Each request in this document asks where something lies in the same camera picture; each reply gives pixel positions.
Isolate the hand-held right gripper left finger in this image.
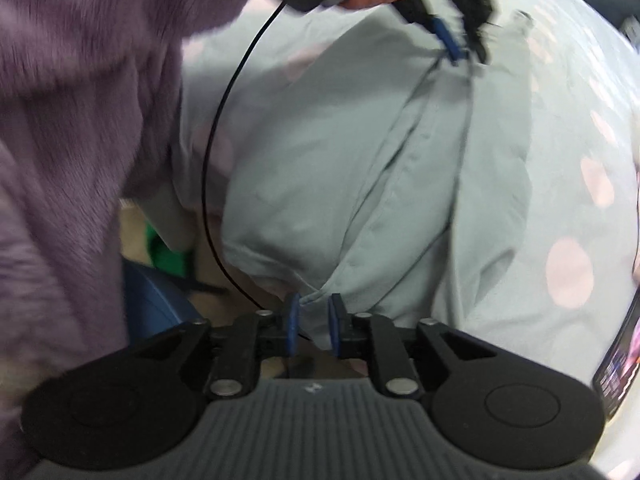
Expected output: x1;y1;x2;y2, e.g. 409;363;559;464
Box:
135;292;302;401

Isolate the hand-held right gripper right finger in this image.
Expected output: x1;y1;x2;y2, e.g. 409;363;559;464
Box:
327;293;498;401

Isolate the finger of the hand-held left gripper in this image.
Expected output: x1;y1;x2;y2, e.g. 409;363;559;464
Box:
459;11;489;65
412;0;463;64

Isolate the grey long-sleeved shirt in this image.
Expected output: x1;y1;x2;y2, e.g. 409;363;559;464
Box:
170;10;535;356

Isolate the person's left forearm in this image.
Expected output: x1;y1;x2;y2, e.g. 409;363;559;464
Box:
0;0;281;480

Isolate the green object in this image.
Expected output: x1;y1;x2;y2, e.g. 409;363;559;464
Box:
144;225;194;279

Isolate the blue object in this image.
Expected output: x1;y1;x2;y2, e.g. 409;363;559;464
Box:
122;259;195;347

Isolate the smartphone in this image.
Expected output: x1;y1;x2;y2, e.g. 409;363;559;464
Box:
591;290;640;422

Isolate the black cable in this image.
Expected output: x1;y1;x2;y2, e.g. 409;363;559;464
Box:
200;0;311;341

